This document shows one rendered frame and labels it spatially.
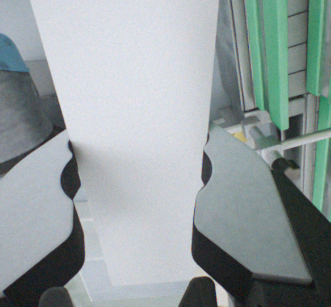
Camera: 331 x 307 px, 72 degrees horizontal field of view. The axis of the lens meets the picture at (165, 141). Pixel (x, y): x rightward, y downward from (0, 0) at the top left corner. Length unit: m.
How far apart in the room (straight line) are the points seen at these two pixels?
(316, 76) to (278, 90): 0.09
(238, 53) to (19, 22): 0.36
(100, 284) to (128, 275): 0.83
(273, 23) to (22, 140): 0.29
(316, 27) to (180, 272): 0.31
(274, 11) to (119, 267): 0.25
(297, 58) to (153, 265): 0.32
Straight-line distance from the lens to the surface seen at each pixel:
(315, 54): 0.36
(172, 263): 0.18
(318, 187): 0.52
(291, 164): 0.29
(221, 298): 0.99
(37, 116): 0.32
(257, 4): 0.31
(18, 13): 0.50
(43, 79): 0.49
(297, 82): 0.40
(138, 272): 0.18
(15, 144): 0.31
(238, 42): 0.34
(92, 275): 0.97
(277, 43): 0.27
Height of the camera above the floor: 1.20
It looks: 58 degrees down
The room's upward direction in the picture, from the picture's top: 174 degrees clockwise
